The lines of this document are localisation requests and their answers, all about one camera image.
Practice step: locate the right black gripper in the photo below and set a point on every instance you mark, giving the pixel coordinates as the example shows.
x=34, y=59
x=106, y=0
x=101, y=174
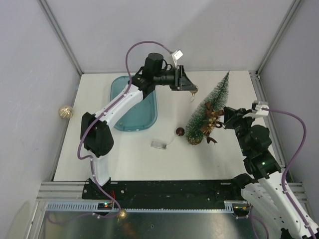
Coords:
x=232, y=116

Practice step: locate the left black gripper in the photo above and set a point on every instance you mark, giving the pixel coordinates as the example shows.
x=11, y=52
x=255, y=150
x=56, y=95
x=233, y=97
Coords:
x=181, y=82

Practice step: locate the brown ribbon pile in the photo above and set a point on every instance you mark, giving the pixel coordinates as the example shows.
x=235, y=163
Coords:
x=211, y=121

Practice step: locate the small green christmas tree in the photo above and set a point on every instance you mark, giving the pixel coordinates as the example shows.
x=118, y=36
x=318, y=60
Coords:
x=218, y=98

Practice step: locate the dark brown bauble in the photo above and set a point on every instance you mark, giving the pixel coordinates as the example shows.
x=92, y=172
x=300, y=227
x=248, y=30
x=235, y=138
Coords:
x=180, y=131

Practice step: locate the clear light string battery box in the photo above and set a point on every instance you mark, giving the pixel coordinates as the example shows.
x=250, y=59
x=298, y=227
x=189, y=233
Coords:
x=158, y=144

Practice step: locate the white gold striped bauble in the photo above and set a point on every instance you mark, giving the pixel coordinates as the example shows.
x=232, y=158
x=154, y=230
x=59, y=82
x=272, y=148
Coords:
x=66, y=112

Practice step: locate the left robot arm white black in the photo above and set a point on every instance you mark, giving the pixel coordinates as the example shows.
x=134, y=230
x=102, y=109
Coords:
x=96, y=136

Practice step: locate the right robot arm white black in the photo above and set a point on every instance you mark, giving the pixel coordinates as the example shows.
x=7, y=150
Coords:
x=264, y=184

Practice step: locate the blue plastic tray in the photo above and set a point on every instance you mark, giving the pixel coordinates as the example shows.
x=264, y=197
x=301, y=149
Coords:
x=140, y=117

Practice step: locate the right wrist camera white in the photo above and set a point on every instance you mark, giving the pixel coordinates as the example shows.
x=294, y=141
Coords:
x=259, y=109

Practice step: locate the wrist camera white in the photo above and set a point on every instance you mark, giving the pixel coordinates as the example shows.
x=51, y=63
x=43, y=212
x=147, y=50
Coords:
x=259, y=109
x=176, y=55

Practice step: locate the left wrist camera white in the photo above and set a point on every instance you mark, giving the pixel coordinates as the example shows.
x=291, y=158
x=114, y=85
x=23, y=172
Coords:
x=176, y=55

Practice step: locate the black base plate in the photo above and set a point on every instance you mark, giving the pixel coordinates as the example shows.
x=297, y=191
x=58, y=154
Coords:
x=227, y=189

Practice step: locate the right aluminium frame post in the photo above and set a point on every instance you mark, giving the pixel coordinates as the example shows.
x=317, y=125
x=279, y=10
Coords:
x=282, y=29

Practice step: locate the aluminium frame post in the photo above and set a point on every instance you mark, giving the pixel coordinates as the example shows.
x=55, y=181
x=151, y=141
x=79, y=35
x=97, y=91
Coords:
x=282, y=29
x=59, y=34

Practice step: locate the left aluminium frame post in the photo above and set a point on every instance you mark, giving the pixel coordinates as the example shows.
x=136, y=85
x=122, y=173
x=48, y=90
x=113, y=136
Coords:
x=59, y=34

